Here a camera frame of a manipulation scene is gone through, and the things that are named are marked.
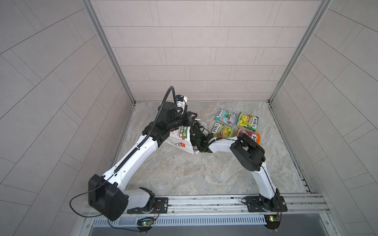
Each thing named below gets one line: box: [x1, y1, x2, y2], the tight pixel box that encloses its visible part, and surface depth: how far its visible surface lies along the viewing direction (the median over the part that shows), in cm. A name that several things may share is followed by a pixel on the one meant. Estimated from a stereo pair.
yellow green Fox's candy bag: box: [236, 112, 259, 132], surface depth 104 cm
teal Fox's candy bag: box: [215, 108, 238, 126], surface depth 107 cm
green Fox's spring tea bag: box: [211, 120, 238, 138], surface depth 99 cm
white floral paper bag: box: [164, 125, 194, 155], surface depth 80 cm
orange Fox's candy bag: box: [235, 128, 261, 145], surface depth 96 cm
